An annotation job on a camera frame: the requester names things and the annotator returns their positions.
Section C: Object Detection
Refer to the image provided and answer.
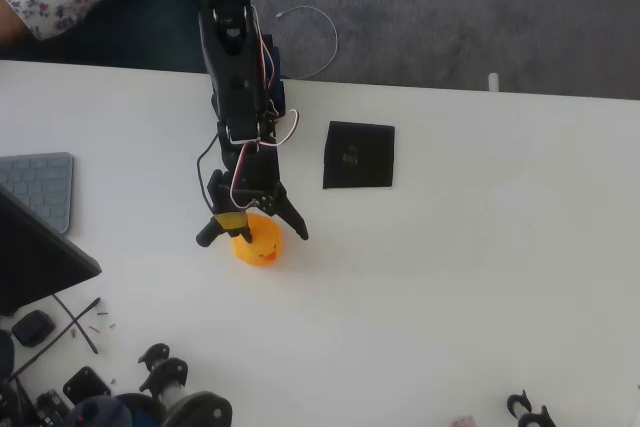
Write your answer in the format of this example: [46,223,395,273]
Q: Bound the yellow rubber duck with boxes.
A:
[232,212,285,268]

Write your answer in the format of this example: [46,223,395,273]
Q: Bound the bare forearm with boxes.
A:
[0,0,37,46]

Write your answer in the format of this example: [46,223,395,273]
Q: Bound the black square box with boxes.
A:
[322,120,396,191]

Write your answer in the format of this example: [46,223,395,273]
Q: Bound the black square mounting plate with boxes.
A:
[62,365,113,406]

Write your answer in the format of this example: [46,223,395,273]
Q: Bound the yellow adhesive tape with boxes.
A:
[213,212,249,229]

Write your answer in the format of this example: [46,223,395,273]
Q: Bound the person in floral shirt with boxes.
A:
[0,0,211,73]

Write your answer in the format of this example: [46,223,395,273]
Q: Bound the thin black stick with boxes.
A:
[5,297,102,383]
[52,293,100,355]

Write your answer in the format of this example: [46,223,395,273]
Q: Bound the blue plastic clamp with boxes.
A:
[115,392,167,427]

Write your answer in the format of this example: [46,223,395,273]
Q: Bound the black laptop screen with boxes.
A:
[0,184,103,317]

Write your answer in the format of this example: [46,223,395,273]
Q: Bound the grey keyboard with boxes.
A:
[0,151,75,234]

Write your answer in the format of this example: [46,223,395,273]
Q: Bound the small black rounded box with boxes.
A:
[11,310,56,348]

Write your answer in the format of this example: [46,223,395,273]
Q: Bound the black circuit board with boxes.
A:
[33,389,72,427]

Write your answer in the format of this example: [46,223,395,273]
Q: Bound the dark round object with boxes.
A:
[0,329,16,381]

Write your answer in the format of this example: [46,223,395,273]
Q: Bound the black stand with clamp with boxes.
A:
[506,389,558,427]

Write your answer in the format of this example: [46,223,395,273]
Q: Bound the black tube camera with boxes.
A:
[195,216,224,249]

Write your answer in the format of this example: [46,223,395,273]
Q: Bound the thin black camera cable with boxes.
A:
[196,136,224,211]

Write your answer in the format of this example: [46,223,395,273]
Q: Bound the red white servo wire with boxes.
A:
[232,110,302,208]
[249,5,281,121]

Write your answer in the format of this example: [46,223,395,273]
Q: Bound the thin grey cable loop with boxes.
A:
[273,5,339,81]

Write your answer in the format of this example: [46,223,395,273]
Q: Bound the black cable bundle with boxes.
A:
[0,380,26,427]

